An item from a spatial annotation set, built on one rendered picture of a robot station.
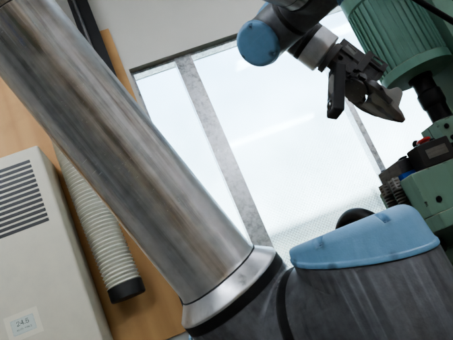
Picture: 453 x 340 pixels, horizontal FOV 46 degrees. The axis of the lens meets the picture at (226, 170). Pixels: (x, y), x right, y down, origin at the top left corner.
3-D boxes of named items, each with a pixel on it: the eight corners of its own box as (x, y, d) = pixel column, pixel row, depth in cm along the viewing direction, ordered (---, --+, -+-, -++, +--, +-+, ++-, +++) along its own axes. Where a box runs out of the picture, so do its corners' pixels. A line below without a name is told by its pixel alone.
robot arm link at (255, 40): (262, 3, 98) (285, -10, 108) (222, 42, 105) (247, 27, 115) (295, 44, 99) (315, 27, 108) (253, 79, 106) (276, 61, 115)
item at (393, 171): (384, 191, 118) (373, 169, 119) (424, 176, 121) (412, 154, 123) (414, 172, 106) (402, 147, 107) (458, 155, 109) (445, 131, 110)
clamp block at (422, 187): (396, 233, 117) (377, 195, 119) (445, 212, 121) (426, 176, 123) (433, 215, 103) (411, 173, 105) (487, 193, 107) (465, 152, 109)
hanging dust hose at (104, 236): (110, 307, 236) (19, 40, 271) (147, 291, 239) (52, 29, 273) (104, 305, 220) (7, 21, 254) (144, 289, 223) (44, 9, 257)
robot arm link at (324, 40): (306, 44, 110) (291, 68, 119) (325, 59, 110) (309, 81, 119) (329, 17, 113) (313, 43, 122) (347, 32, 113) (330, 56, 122)
